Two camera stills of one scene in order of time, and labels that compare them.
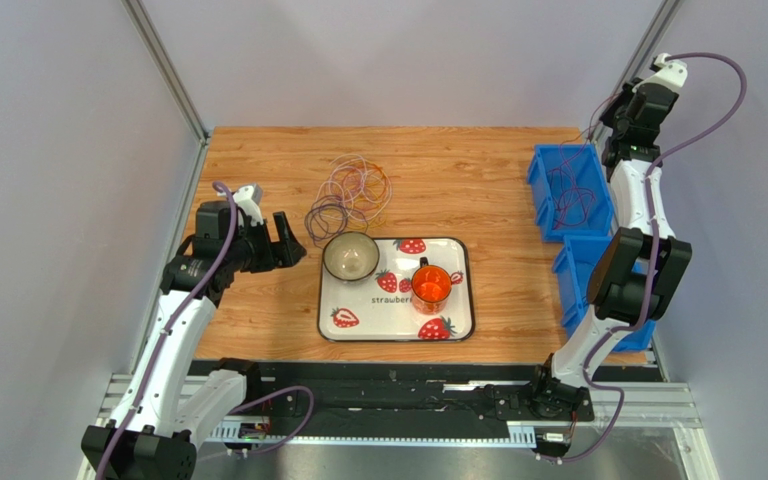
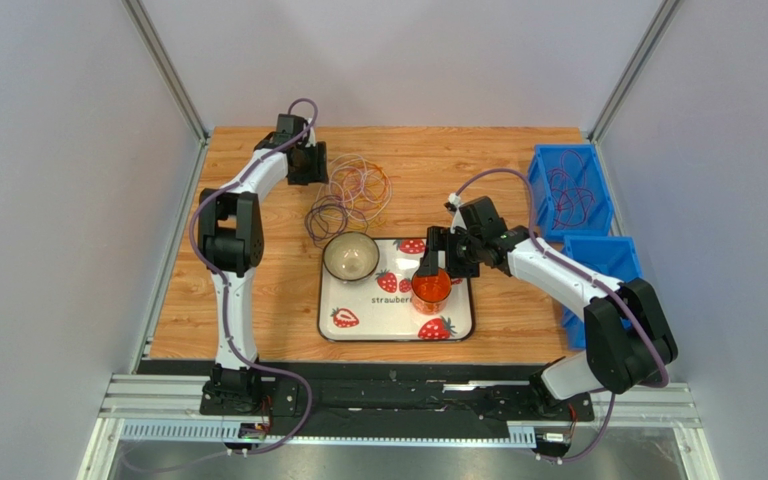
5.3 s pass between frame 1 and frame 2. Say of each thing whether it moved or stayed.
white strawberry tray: stayed
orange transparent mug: stayed
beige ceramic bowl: stayed
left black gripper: moved
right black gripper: moved
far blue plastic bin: stayed
